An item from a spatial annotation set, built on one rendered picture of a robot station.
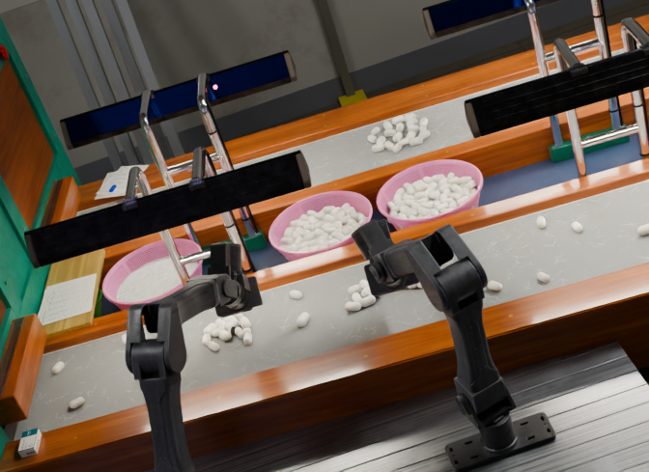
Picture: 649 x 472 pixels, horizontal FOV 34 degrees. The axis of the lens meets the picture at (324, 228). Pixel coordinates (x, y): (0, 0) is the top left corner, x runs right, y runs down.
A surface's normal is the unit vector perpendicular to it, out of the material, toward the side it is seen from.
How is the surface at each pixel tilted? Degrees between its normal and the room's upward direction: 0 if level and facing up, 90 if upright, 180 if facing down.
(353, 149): 0
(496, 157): 90
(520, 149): 90
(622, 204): 0
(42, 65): 90
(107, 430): 0
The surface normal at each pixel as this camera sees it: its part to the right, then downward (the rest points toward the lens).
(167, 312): -0.38, -0.25
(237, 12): 0.16, 0.49
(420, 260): 0.00, -0.47
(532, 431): -0.28, -0.81
